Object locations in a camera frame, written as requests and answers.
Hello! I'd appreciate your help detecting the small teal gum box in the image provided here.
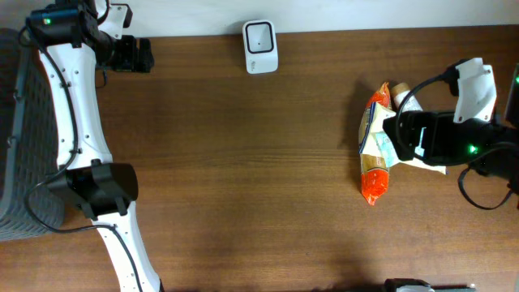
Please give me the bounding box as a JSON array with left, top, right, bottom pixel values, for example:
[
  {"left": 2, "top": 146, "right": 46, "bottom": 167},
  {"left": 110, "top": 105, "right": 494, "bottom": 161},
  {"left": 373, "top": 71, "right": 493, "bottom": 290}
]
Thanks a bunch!
[{"left": 375, "top": 131, "right": 401, "bottom": 168}]

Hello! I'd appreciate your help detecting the beige snack bag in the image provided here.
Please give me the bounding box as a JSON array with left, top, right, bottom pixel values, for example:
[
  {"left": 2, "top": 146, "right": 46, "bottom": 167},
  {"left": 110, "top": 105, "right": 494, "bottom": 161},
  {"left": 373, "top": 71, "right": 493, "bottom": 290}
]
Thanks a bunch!
[{"left": 358, "top": 102, "right": 447, "bottom": 174}]

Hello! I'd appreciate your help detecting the orange spaghetti packet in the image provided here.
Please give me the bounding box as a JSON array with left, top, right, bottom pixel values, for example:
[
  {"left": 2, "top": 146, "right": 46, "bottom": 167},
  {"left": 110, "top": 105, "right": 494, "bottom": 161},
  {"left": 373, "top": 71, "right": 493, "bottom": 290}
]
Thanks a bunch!
[{"left": 358, "top": 82, "right": 392, "bottom": 206}]

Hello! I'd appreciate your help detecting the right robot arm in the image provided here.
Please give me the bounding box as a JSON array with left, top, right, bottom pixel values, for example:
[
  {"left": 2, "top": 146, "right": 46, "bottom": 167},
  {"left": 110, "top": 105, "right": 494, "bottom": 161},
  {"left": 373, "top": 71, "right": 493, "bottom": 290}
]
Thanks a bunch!
[{"left": 383, "top": 58, "right": 518, "bottom": 198}]

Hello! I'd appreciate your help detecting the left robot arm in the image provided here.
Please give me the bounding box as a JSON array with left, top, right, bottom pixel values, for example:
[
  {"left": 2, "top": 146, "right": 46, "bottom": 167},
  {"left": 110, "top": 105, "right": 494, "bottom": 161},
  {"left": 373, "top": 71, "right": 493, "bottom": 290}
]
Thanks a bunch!
[{"left": 25, "top": 1, "right": 164, "bottom": 291}]

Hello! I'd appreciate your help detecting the grey plastic mesh basket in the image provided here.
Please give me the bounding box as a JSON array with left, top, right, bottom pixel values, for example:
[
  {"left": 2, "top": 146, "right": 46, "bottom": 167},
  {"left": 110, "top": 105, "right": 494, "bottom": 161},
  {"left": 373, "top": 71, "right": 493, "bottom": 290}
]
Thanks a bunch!
[{"left": 1, "top": 28, "right": 58, "bottom": 242}]

